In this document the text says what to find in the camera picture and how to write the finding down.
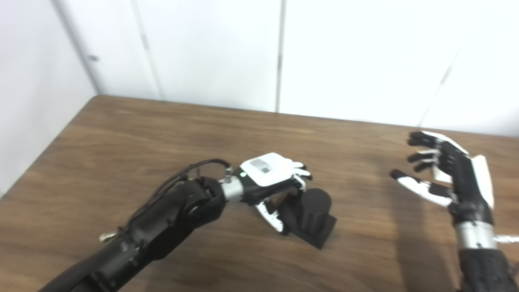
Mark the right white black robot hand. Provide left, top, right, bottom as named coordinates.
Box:
left=389, top=131, right=496, bottom=225

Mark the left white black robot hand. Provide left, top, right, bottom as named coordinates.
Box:
left=239, top=152, right=313, bottom=235

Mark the black cylinder peg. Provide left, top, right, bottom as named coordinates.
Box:
left=280, top=188, right=337, bottom=249

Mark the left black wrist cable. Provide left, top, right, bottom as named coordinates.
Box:
left=99, top=159, right=234, bottom=243

